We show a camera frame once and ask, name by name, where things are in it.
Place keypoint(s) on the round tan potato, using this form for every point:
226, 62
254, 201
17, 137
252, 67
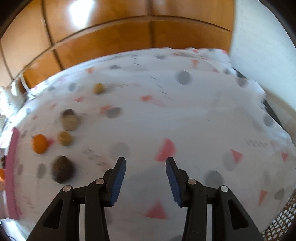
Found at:
64, 138

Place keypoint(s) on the large dark log piece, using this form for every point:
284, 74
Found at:
69, 120

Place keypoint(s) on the white ceramic electric kettle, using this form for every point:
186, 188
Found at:
9, 102

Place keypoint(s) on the pink-rimmed tray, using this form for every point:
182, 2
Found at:
12, 176

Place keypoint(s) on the small yellow-green round fruit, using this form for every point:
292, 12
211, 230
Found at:
98, 88

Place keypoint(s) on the large orange with stem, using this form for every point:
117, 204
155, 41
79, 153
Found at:
40, 143

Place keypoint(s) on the small orange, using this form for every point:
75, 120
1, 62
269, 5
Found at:
1, 175

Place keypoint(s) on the brown dotted mat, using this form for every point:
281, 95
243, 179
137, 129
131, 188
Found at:
279, 222

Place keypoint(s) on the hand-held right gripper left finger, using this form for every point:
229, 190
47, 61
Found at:
118, 183

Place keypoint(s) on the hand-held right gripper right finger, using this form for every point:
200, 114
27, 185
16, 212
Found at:
172, 183

